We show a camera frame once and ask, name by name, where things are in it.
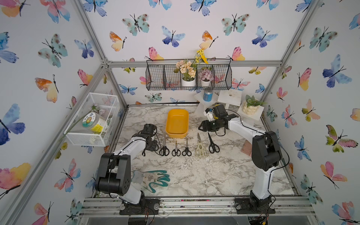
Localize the peach flowers white pot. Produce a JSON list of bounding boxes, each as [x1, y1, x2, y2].
[[174, 60, 196, 87]]

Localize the purple flowers white pot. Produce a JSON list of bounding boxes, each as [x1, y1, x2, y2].
[[200, 67, 214, 87]]

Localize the yellow artificial flower sprig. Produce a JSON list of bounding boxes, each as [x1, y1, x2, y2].
[[195, 49, 208, 64]]

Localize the aluminium front rail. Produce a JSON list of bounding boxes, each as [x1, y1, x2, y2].
[[80, 196, 315, 218]]

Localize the green lid yellow jar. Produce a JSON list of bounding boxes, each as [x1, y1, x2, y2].
[[82, 112, 107, 135]]

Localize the pink striped cloth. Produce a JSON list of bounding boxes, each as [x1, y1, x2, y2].
[[241, 140, 252, 157]]

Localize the white tiered display stand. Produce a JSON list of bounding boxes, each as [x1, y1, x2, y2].
[[194, 89, 264, 125]]

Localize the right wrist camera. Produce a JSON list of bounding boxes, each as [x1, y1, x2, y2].
[[204, 108, 215, 121]]

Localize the large black scissors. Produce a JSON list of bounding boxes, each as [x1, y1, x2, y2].
[[208, 133, 220, 154]]

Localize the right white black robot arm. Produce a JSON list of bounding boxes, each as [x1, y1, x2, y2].
[[198, 105, 283, 201]]

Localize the succulent in cream pot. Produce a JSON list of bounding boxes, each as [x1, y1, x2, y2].
[[242, 95, 266, 115]]

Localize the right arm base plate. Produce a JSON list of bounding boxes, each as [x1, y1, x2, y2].
[[234, 191, 276, 214]]

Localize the cream handled kitchen scissors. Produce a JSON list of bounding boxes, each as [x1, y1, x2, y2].
[[195, 133, 208, 157]]

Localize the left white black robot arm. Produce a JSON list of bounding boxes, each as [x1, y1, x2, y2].
[[95, 124, 158, 205]]

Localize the clear acrylic wall box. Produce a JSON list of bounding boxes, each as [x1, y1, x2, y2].
[[64, 92, 120, 147]]

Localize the blue tin can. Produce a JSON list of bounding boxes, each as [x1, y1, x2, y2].
[[203, 87, 213, 102]]

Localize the small black scissors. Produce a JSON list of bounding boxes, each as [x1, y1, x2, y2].
[[172, 141, 181, 157], [181, 139, 192, 157], [159, 133, 170, 156]]

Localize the black wire wall basket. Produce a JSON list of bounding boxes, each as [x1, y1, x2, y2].
[[145, 58, 232, 91]]

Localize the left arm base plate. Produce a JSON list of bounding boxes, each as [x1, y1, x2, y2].
[[119, 197, 160, 216]]

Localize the yellow plastic storage box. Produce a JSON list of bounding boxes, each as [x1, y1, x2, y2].
[[166, 109, 189, 139]]

